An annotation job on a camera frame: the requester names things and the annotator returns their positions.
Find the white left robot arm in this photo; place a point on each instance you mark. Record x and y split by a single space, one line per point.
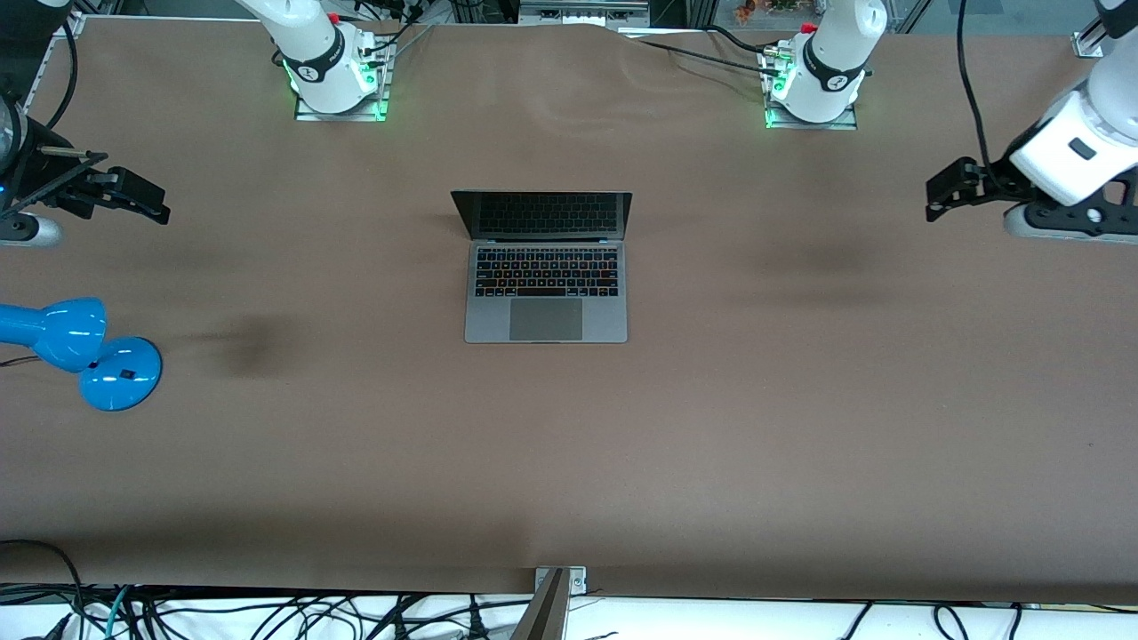
836 53

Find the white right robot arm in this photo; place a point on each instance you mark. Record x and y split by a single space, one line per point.
320 44

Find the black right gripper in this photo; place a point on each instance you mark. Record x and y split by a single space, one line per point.
43 180

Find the grey laptop with black keyboard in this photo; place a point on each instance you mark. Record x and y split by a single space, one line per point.
546 320

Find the blue desk lamp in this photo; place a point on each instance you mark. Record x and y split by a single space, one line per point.
120 378

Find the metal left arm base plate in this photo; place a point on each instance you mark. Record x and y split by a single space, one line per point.
809 125

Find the small orange object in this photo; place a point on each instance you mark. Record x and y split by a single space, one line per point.
745 11

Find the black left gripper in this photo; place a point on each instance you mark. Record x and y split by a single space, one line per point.
997 179

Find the aluminium frame rail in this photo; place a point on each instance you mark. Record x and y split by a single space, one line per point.
1089 43
69 31

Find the small metal clamp bracket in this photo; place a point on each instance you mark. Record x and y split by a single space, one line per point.
578 582

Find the white sheet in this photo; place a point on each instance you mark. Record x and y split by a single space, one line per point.
711 622

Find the brown table cover sheet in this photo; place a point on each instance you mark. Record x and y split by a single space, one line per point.
569 462

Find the grey metal power box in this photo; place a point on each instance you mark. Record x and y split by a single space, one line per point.
582 13

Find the grey metal camera post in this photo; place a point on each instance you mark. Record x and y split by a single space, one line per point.
544 618

